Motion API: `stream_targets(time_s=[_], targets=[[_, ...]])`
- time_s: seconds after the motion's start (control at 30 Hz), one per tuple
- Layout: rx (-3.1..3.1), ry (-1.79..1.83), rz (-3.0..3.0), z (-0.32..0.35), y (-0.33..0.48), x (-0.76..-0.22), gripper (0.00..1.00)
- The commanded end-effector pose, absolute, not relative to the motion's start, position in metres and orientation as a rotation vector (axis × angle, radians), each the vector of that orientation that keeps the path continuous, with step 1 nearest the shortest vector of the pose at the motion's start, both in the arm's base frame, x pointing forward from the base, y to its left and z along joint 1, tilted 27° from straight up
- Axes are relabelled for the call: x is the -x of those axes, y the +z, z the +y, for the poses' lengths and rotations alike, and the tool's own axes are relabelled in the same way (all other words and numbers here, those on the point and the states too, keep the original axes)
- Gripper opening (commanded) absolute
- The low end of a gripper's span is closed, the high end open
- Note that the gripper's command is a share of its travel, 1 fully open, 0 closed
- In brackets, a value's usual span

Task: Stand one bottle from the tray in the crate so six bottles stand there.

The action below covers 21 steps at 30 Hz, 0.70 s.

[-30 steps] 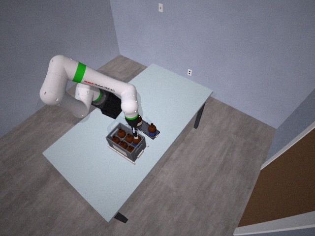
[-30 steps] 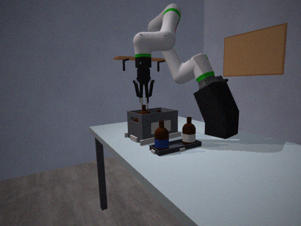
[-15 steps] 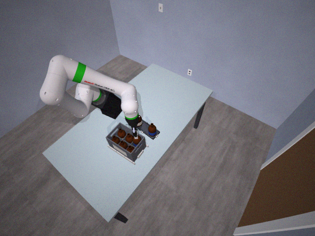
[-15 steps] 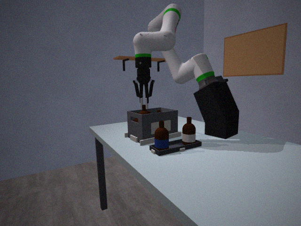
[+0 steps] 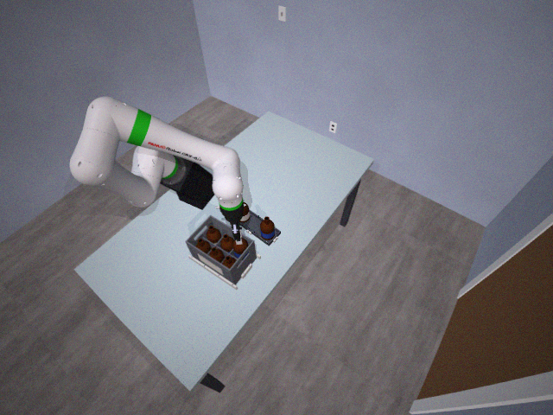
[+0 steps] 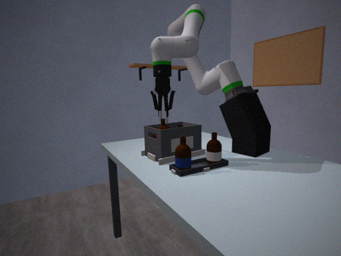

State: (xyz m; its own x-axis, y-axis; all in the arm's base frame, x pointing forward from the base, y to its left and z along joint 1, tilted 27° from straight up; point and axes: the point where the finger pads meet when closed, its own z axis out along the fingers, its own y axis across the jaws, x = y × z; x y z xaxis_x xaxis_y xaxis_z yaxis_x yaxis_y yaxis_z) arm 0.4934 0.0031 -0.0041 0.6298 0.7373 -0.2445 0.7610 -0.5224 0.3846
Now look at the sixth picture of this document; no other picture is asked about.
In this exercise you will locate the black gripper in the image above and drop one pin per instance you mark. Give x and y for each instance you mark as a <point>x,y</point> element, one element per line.
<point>162,88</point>

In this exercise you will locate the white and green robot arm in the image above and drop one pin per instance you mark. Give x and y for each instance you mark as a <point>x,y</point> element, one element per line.
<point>182,42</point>

